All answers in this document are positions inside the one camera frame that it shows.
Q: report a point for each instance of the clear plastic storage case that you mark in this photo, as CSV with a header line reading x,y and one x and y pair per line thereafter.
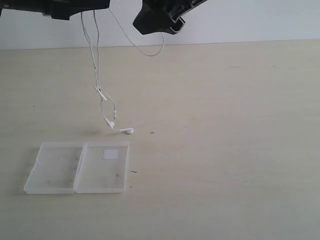
x,y
79,168

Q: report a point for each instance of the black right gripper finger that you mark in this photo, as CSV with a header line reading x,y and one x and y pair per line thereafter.
x,y
153,18
177,8

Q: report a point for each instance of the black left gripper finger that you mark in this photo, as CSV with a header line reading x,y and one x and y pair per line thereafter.
x,y
56,9

